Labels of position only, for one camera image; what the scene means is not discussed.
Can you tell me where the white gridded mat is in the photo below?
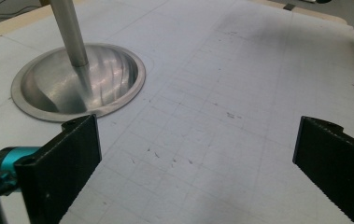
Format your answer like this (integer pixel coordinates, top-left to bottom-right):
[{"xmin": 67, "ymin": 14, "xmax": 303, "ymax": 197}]
[{"xmin": 0, "ymin": 0, "xmax": 354, "ymax": 224}]

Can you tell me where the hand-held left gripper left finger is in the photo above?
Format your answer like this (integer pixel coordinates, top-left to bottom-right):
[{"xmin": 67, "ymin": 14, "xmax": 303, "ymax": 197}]
[{"xmin": 14, "ymin": 114, "xmax": 103, "ymax": 224}]

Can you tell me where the tall metal hook stand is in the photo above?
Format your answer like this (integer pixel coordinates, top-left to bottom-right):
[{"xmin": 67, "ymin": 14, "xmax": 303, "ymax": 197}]
[{"xmin": 10, "ymin": 0, "xmax": 147, "ymax": 123}]

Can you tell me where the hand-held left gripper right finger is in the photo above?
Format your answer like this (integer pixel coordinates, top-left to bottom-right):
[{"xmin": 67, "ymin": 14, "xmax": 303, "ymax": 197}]
[{"xmin": 291, "ymin": 116, "xmax": 354, "ymax": 224}]

